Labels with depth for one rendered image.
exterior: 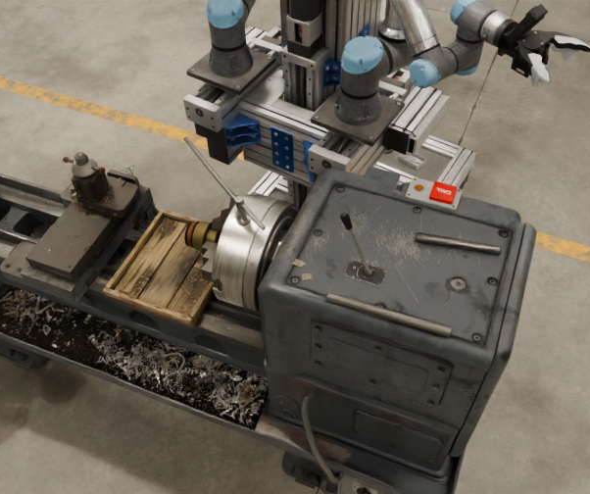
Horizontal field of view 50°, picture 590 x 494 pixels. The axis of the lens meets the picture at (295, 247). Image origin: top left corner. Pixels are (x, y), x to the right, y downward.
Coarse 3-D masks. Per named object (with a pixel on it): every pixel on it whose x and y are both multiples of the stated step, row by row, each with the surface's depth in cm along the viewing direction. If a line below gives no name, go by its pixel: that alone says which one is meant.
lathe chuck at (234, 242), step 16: (256, 208) 164; (224, 224) 161; (240, 224) 161; (256, 224) 160; (224, 240) 160; (240, 240) 159; (224, 256) 160; (240, 256) 159; (224, 272) 161; (240, 272) 160; (224, 288) 164; (240, 288) 162; (240, 304) 168
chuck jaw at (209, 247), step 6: (204, 246) 173; (210, 246) 173; (216, 246) 173; (204, 252) 173; (210, 252) 171; (204, 258) 170; (210, 258) 169; (204, 264) 172; (210, 264) 168; (204, 270) 166; (210, 270) 166; (204, 276) 168; (210, 276) 167; (216, 282) 165
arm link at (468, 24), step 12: (468, 0) 158; (480, 0) 159; (456, 12) 159; (468, 12) 157; (480, 12) 155; (492, 12) 154; (456, 24) 162; (468, 24) 158; (480, 24) 155; (468, 36) 160
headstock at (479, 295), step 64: (320, 192) 164; (384, 192) 164; (320, 256) 151; (384, 256) 150; (448, 256) 150; (512, 256) 150; (320, 320) 149; (384, 320) 139; (448, 320) 139; (512, 320) 139; (384, 384) 159; (448, 384) 149
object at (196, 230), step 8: (192, 224) 177; (200, 224) 176; (208, 224) 175; (192, 232) 176; (200, 232) 175; (208, 232) 175; (216, 232) 175; (192, 240) 175; (200, 240) 175; (208, 240) 175; (216, 240) 181; (200, 248) 176
